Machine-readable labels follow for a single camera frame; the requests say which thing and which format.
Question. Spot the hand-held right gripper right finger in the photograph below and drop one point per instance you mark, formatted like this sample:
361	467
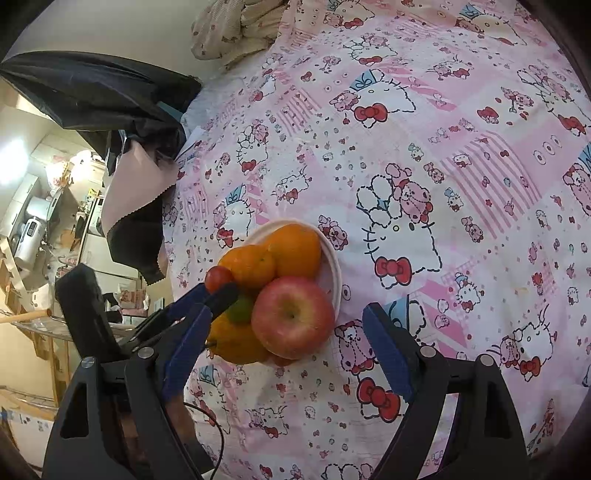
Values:
388	350

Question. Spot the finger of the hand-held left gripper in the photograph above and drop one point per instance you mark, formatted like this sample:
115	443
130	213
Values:
184	302
224	297

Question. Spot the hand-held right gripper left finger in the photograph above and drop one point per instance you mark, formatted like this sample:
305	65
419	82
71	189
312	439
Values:
184	360

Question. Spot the green lime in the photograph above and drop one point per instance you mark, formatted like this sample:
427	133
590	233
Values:
240	310

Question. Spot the red cherry tomato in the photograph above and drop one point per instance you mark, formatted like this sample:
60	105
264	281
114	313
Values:
218	277

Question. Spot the large bumpy orange with stem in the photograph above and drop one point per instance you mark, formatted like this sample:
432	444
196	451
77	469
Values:
235	344

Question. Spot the red apple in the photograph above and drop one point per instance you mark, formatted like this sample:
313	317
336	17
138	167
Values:
295	318

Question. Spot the white plate with pink spots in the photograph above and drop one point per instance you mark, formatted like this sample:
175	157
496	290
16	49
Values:
330	277

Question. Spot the large mandarin orange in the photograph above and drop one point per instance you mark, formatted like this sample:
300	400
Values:
249	265

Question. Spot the pink packet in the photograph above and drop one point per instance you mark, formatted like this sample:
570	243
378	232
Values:
134	302

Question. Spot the wooden stick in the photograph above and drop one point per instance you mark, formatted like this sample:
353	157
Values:
23	317

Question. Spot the white cabinet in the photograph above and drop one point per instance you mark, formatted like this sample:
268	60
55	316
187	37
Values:
106	249

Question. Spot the smooth round orange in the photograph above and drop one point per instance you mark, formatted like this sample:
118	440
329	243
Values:
295	249

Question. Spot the white rice cooker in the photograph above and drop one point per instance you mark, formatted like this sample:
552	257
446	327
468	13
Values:
30	244

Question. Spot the black and pink cloth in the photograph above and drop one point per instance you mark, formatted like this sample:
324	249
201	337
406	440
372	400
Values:
134	184

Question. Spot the pink cartoon printed blanket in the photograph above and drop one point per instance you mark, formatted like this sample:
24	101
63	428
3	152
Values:
415	138

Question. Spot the black shiny cloth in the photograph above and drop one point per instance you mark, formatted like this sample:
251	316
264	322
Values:
92	92

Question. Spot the beige floral quilt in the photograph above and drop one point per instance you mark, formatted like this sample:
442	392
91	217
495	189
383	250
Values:
231	32

